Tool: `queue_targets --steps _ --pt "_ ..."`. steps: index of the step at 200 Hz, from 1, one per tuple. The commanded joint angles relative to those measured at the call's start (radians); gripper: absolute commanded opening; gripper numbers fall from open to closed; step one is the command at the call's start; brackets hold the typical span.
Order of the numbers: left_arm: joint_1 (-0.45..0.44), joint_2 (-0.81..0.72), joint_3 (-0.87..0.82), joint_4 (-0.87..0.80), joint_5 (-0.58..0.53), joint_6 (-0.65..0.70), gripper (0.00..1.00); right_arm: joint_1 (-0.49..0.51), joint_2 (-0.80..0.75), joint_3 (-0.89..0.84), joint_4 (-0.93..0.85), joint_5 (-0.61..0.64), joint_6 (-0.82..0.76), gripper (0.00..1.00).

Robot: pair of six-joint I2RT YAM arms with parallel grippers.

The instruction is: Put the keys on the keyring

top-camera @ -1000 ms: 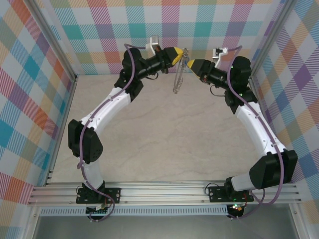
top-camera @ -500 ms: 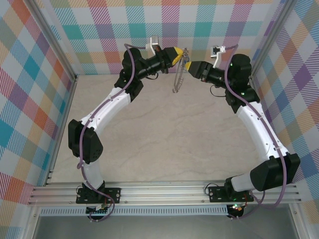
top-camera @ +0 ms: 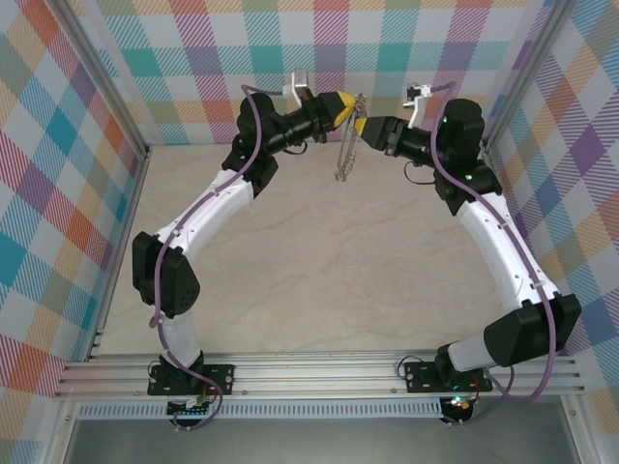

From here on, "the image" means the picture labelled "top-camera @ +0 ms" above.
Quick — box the left white camera bracket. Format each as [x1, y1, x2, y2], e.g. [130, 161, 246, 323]
[282, 72, 310, 105]

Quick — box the light blue slotted cable duct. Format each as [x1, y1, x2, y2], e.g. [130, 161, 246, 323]
[76, 398, 444, 421]

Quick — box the small circuit board with LEDs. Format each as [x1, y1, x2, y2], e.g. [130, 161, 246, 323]
[442, 393, 478, 420]

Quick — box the white camera bracket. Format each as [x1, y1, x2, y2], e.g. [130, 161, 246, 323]
[282, 72, 310, 105]
[403, 84, 434, 130]

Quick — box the aluminium side rail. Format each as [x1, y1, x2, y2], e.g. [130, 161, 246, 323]
[84, 144, 152, 363]
[482, 139, 507, 192]

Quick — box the aluminium slotted frame rail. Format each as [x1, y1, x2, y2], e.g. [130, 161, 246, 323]
[52, 351, 587, 400]

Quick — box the small green circuit board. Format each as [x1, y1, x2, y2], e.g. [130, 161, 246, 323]
[166, 398, 214, 418]

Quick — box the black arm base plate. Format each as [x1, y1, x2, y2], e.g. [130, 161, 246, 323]
[147, 362, 237, 397]
[403, 360, 494, 393]

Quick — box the aluminium corner post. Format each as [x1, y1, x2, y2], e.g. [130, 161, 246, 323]
[481, 0, 584, 156]
[50, 0, 152, 160]

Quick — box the aluminium frame leg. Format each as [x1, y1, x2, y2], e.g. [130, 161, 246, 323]
[41, 398, 78, 464]
[563, 393, 599, 464]

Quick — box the right white camera bracket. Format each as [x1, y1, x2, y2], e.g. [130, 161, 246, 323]
[403, 84, 434, 130]

